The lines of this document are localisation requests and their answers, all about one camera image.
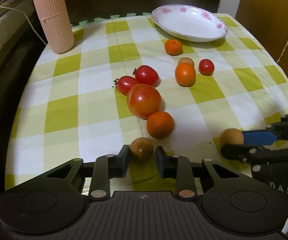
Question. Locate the pink ribbed cylinder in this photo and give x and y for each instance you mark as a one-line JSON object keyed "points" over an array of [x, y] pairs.
{"points": [[55, 22]]}

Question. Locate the green foam mat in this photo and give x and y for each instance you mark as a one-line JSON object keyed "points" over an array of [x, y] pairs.
{"points": [[112, 17]]}

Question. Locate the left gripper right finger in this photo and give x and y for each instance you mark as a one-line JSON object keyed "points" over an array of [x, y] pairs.
{"points": [[178, 168]]}

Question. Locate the brown longan front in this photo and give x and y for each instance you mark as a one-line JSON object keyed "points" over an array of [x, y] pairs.
{"points": [[142, 148]]}

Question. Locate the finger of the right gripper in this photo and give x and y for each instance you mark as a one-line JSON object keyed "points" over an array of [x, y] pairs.
{"points": [[269, 135], [254, 154]]}

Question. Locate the brown longan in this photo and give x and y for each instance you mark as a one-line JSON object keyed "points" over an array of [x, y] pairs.
{"points": [[186, 60], [232, 136], [142, 148]]}

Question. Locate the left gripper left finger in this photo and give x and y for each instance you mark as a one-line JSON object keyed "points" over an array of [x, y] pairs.
{"points": [[104, 169]]}

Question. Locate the sofa with blankets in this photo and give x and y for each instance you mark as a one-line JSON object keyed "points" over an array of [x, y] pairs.
{"points": [[15, 17]]}

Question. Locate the red cherry tomato with stem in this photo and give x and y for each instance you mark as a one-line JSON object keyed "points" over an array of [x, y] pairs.
{"points": [[124, 84]]}

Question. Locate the orange tangerine front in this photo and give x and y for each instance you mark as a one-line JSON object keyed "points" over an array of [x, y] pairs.
{"points": [[160, 125]]}

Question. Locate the green checked tablecloth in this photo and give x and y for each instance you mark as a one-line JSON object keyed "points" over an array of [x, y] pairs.
{"points": [[133, 135]]}

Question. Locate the small red cherry tomato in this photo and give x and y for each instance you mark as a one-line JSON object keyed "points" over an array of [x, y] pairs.
{"points": [[206, 67]]}

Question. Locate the orange tangerine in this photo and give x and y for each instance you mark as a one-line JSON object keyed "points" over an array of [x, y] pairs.
{"points": [[173, 47], [160, 125], [185, 74]]}

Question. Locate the large red tomato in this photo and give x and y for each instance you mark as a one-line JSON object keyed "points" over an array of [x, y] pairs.
{"points": [[144, 100]]}

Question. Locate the white floral plate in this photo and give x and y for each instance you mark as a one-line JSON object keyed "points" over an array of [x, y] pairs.
{"points": [[189, 23]]}

